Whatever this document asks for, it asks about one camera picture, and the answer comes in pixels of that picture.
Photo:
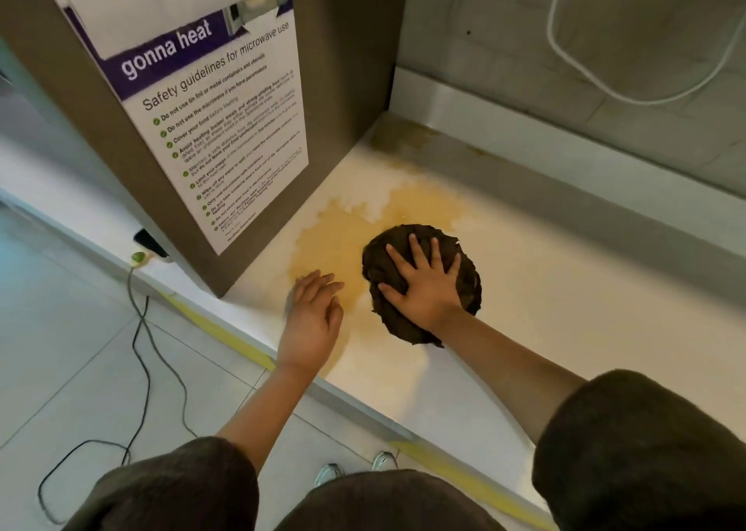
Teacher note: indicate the person's left hand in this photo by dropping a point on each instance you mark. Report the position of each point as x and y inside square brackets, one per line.
[309, 326]

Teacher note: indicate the person's right hand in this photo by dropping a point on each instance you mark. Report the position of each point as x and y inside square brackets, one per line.
[428, 297]

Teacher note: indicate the dark brown cleaning cloth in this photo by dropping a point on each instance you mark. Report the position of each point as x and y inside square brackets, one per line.
[379, 268]

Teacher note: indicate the person's right forearm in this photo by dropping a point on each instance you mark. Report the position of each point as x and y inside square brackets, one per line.
[507, 367]

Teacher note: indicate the person's left forearm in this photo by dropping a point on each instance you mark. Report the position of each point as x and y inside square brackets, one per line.
[262, 414]

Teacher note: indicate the person's left silver shoe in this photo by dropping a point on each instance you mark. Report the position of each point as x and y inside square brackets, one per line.
[328, 473]

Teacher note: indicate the person's silver shoe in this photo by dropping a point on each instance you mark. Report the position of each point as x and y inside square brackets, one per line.
[384, 461]
[328, 473]

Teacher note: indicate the person's right silver shoe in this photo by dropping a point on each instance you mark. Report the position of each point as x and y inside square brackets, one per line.
[384, 461]

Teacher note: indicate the white countertop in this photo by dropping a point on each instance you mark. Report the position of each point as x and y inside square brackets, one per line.
[583, 326]

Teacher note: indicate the yellow grey cabinet front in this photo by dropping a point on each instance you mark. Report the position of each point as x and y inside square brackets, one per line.
[227, 335]

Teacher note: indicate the brown liquid spill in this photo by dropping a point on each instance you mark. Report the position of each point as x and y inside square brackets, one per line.
[332, 239]

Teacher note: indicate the black smartphone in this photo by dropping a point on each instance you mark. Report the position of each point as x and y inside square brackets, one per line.
[150, 242]

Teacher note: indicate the green charging plug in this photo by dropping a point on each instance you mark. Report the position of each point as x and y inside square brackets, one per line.
[139, 257]

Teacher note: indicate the white paper notice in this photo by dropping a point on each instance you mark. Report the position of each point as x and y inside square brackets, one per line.
[233, 158]

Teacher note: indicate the white backsplash ledge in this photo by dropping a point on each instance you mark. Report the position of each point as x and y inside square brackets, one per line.
[553, 158]

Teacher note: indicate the dark brown side panel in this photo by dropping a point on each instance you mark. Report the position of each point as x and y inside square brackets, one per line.
[349, 82]

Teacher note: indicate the brown knit sweater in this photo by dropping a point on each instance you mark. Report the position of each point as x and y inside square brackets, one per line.
[629, 449]

